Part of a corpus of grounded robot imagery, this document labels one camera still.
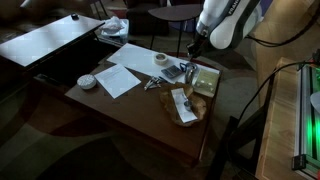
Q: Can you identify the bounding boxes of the grey desk calculator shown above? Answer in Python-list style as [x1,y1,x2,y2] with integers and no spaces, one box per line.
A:
[161,65,182,79]

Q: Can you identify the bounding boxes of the brown wooden coffee table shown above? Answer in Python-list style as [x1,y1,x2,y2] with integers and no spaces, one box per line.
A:
[64,54,222,166]

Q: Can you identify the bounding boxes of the beige masking tape roll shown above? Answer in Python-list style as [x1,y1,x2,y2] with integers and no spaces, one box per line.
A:
[153,53,168,65]

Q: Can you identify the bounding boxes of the lifted dark table top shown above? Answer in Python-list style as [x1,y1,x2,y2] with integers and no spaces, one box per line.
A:
[0,15,104,67]

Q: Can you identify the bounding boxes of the black metal stand frame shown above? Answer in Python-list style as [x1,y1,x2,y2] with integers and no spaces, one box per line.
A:
[205,72,276,180]

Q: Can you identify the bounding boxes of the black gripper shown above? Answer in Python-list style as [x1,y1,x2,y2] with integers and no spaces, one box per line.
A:
[186,34,214,60]

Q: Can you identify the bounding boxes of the light wooden cabinet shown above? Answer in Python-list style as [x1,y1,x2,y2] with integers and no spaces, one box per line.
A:
[255,58,304,180]

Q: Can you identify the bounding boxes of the silver metal cup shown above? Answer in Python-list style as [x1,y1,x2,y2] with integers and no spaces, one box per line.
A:
[185,70,196,84]

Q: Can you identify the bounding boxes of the small silver cup object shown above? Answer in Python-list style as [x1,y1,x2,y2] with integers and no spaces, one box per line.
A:
[184,100,192,111]

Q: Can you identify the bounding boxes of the black safety glasses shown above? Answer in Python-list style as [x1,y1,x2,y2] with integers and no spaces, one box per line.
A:
[179,63,187,72]

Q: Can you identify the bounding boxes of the white franka robot arm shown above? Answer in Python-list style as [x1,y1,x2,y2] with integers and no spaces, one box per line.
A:
[187,0,262,59]

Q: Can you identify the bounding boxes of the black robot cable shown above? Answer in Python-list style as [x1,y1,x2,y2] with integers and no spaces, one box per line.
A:
[236,6,320,134]

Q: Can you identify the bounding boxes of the printed white paper sheet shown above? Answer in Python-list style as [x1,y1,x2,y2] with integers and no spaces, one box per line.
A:
[95,64,141,98]

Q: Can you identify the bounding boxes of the white poster board sheet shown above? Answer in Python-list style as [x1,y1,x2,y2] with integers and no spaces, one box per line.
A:
[106,42,221,84]

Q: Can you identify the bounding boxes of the white card in bowl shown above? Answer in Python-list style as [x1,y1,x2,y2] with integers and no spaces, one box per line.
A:
[171,88,197,123]

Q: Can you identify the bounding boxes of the dark round side table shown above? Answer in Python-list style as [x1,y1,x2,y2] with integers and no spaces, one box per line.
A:
[148,4,202,42]

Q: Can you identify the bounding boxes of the small black round knob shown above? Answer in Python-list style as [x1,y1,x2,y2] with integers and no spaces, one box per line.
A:
[71,13,79,20]

